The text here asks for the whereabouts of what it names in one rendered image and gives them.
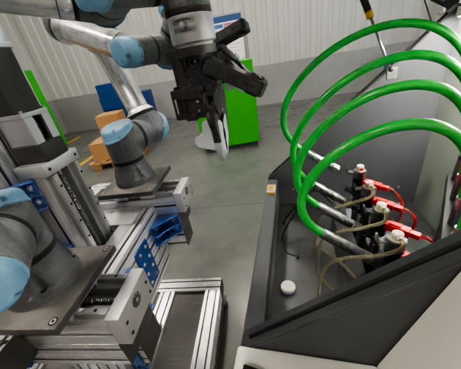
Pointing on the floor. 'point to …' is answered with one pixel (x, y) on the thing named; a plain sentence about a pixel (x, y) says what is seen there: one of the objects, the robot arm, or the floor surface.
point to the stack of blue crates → (108, 102)
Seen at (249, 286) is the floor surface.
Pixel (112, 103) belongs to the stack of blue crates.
